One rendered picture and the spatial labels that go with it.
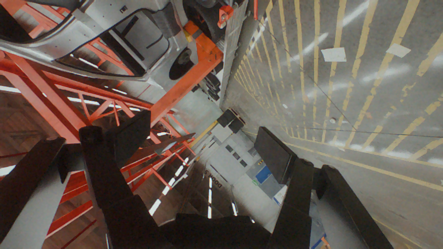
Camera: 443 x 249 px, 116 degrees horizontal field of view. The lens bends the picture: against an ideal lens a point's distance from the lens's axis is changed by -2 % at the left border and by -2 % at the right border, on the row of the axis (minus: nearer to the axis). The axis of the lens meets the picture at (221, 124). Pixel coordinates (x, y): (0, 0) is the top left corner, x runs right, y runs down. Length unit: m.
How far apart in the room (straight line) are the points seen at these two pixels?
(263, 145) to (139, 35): 2.65
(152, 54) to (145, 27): 0.40
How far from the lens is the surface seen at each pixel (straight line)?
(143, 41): 2.67
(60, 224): 2.75
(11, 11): 4.16
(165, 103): 2.20
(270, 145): 0.16
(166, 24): 2.04
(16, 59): 3.65
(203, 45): 2.36
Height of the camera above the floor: 1.30
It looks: 2 degrees down
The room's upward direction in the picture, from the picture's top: 134 degrees counter-clockwise
